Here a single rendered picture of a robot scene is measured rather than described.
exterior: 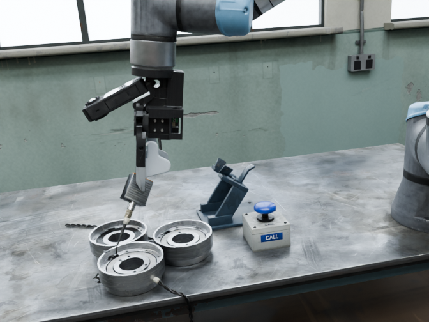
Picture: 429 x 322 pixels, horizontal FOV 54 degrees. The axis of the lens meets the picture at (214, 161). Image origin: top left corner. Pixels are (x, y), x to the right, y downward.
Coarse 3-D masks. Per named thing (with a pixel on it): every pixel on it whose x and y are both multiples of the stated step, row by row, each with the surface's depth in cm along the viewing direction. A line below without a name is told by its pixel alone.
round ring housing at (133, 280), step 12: (108, 252) 70; (120, 252) 71; (156, 252) 70; (108, 264) 68; (120, 264) 68; (132, 264) 70; (144, 264) 67; (156, 264) 65; (108, 276) 63; (120, 276) 62; (132, 276) 62; (144, 276) 63; (156, 276) 65; (108, 288) 65; (120, 288) 63; (132, 288) 63; (144, 288) 64
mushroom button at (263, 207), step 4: (256, 204) 76; (260, 204) 75; (264, 204) 75; (268, 204) 75; (272, 204) 75; (256, 208) 75; (260, 208) 74; (264, 208) 74; (268, 208) 74; (272, 208) 74; (260, 212) 74; (264, 212) 74; (268, 212) 74; (272, 212) 74; (264, 216) 76; (268, 216) 76
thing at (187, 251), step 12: (168, 228) 78; (180, 228) 78; (192, 228) 78; (204, 228) 77; (156, 240) 72; (168, 240) 74; (180, 240) 77; (192, 240) 74; (204, 240) 71; (168, 252) 70; (180, 252) 70; (192, 252) 70; (204, 252) 71; (180, 264) 71
